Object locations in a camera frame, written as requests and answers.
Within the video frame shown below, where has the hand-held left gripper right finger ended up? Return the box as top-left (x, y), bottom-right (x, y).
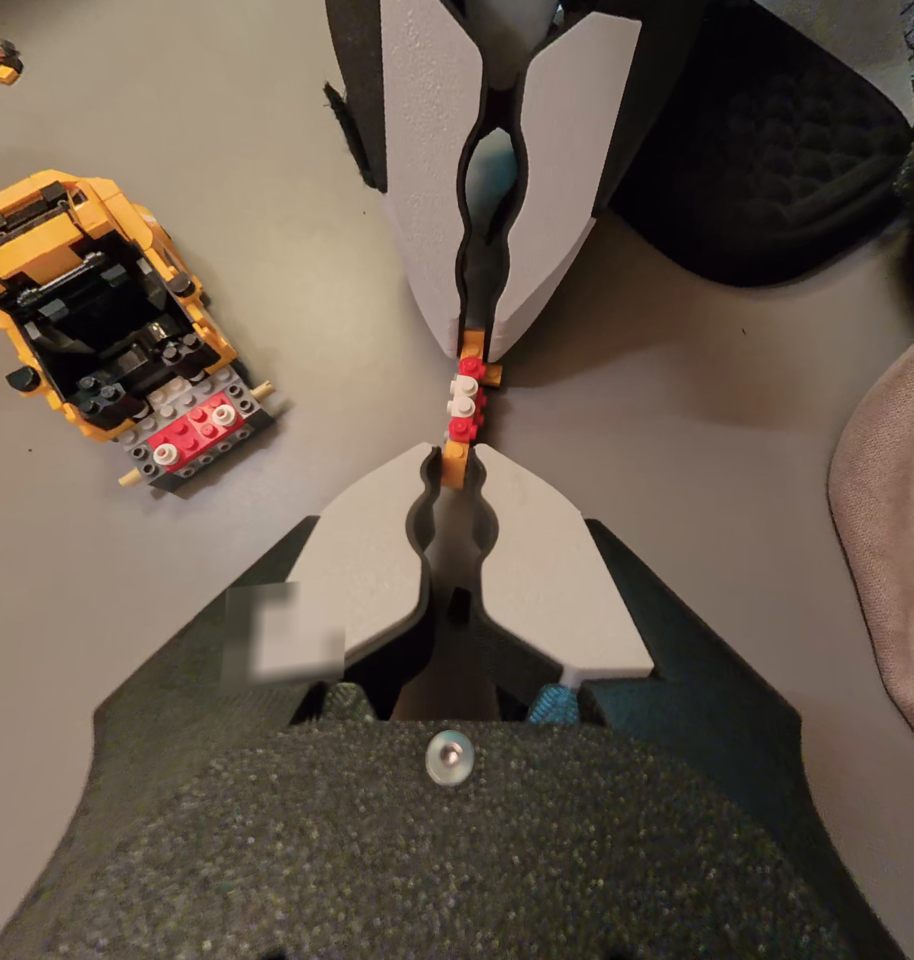
top-left (470, 442), bottom-right (656, 689)

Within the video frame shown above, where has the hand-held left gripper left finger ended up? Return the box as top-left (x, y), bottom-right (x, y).
top-left (283, 442), bottom-right (439, 719)

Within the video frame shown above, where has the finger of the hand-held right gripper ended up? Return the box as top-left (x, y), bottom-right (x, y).
top-left (485, 13), bottom-right (644, 363)
top-left (380, 0), bottom-right (490, 360)

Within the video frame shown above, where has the red white lego assembly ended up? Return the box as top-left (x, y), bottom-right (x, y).
top-left (442, 328), bottom-right (508, 490)

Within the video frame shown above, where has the yellow lego car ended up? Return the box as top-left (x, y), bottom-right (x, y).
top-left (0, 171), bottom-right (278, 492)

